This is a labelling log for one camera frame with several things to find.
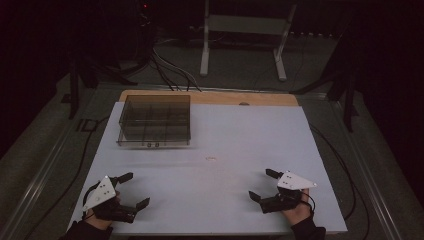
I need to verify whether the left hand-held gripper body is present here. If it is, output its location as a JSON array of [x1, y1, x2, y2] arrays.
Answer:
[[82, 175, 138, 224]]

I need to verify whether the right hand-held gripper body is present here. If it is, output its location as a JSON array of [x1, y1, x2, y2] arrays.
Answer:
[[259, 170, 318, 215]]

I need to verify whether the person's left hand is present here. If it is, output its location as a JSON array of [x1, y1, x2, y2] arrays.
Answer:
[[85, 207, 116, 231]]

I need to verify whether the person's right hand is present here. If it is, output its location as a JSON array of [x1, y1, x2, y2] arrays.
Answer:
[[281, 188, 315, 227]]

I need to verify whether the white table cover sheet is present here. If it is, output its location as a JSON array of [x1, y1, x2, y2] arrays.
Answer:
[[68, 101, 348, 236]]

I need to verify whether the dark transparent compartment box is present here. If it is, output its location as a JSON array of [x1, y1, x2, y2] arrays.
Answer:
[[116, 94, 192, 148]]

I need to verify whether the black tripod stand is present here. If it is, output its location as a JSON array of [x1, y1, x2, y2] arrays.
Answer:
[[68, 56, 138, 120], [289, 19, 362, 133]]

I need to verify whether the white metal stand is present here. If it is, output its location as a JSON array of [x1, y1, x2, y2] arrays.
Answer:
[[199, 0, 298, 82]]

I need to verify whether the dark device with red light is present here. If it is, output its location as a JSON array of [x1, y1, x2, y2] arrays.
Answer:
[[133, 0, 158, 68]]

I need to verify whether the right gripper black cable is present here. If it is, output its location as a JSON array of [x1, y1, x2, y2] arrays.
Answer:
[[301, 123, 372, 240]]

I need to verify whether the bundle of floor cables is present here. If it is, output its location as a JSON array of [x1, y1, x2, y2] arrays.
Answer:
[[150, 46, 203, 93]]

